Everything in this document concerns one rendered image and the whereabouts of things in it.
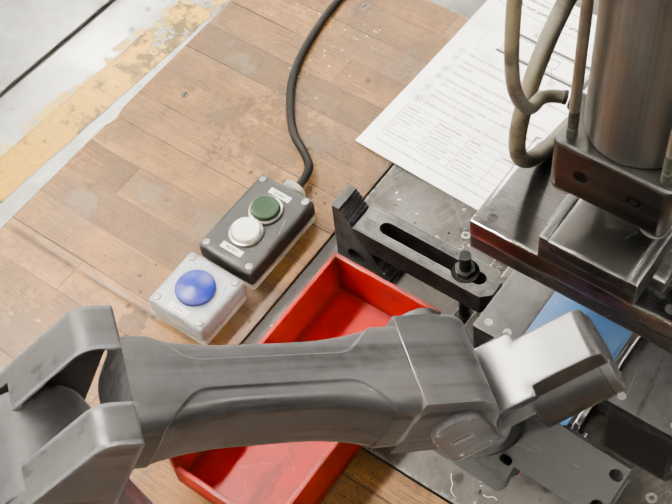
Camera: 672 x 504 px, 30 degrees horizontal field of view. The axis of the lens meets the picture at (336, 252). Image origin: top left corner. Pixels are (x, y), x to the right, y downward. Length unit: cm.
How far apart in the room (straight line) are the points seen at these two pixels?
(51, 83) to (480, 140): 154
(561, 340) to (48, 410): 33
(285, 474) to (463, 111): 45
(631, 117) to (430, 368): 20
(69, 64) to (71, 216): 143
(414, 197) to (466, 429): 53
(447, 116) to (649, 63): 61
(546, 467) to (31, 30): 212
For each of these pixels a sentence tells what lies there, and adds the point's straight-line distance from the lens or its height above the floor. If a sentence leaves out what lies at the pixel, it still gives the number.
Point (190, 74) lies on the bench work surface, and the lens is 143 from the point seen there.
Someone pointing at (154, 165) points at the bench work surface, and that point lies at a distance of 136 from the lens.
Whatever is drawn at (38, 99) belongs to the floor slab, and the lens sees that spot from 271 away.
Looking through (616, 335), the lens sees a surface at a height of 99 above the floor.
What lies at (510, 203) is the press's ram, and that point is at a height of 114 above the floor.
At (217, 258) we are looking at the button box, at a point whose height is 92.
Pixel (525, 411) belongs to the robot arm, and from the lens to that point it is 85.
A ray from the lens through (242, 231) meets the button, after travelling 124.
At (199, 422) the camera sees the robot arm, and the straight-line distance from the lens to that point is 71.
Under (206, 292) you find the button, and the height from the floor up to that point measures 94.
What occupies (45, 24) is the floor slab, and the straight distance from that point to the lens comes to 286.
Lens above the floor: 194
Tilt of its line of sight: 56 degrees down
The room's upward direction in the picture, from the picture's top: 8 degrees counter-clockwise
